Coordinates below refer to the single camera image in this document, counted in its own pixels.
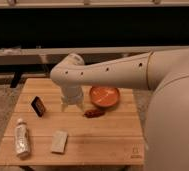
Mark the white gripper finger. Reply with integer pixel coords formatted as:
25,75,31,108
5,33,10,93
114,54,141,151
77,103,85,112
61,103,68,112

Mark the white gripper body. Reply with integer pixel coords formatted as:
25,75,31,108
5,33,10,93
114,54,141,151
61,86,84,105

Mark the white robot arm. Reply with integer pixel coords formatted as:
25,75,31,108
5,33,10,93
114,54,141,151
50,49,189,171

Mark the brown snack packet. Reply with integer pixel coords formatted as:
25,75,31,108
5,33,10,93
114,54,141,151
84,109,105,118

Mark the orange bowl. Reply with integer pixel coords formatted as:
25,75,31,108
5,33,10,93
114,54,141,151
89,86,120,108

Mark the white flat sponge block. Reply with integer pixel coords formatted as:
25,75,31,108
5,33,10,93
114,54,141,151
51,131,68,153

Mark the wooden table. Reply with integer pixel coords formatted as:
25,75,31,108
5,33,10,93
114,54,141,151
0,78,144,166

